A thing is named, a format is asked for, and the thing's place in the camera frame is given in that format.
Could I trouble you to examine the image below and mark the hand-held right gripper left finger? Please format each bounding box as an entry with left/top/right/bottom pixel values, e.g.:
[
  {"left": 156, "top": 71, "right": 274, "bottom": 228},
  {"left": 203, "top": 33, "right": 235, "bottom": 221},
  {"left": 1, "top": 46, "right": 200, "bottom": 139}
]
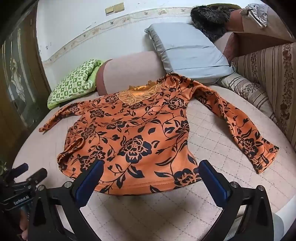
[{"left": 28, "top": 159, "right": 109, "bottom": 241}]

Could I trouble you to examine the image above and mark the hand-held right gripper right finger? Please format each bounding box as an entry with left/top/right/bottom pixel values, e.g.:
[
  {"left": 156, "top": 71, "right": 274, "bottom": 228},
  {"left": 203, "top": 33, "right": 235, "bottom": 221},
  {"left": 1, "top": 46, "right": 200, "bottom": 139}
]
[{"left": 198, "top": 159, "right": 274, "bottom": 241}]

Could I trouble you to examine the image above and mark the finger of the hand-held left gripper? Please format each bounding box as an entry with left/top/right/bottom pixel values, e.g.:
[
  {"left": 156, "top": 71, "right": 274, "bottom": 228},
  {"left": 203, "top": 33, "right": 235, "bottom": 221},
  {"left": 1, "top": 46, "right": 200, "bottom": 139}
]
[
  {"left": 26, "top": 168, "right": 48, "bottom": 184},
  {"left": 6, "top": 163, "right": 29, "bottom": 178}
]

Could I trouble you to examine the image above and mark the orange floral shirt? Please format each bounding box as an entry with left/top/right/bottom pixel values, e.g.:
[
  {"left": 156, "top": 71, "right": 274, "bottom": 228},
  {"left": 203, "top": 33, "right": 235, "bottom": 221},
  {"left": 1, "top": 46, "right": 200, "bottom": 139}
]
[{"left": 39, "top": 72, "right": 280, "bottom": 195}]

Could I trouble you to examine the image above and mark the person's left hand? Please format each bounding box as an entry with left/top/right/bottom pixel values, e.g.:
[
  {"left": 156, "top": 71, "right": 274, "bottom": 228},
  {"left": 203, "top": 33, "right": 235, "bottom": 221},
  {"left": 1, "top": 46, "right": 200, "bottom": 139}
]
[{"left": 19, "top": 207, "right": 30, "bottom": 235}]

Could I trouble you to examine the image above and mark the wooden door with glass panel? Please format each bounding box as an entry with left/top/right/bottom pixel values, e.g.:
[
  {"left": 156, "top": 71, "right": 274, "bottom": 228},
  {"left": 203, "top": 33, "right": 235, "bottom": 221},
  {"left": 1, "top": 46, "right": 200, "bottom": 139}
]
[{"left": 0, "top": 5, "right": 52, "bottom": 149}]

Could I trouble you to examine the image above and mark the green patterned pillow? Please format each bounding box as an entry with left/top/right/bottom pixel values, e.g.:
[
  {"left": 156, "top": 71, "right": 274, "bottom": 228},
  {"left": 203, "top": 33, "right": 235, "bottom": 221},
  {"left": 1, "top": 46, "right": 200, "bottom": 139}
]
[{"left": 47, "top": 59, "right": 104, "bottom": 110}]

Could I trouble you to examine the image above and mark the striped beige pillow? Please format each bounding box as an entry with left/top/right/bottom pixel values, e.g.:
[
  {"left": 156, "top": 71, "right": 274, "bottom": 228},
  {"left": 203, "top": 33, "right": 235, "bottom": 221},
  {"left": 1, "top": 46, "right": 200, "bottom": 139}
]
[{"left": 217, "top": 43, "right": 296, "bottom": 139}]

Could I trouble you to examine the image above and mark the light blue pillow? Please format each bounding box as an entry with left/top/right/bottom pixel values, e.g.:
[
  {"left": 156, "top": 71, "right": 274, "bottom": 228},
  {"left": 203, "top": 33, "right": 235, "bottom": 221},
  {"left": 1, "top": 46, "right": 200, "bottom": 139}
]
[{"left": 144, "top": 23, "right": 234, "bottom": 85}]

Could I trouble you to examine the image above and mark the grey crumpled cloth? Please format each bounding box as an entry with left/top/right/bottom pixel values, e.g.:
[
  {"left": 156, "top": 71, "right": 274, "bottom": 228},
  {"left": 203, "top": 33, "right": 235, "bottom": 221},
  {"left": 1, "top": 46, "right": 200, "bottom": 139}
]
[{"left": 240, "top": 3, "right": 270, "bottom": 29}]

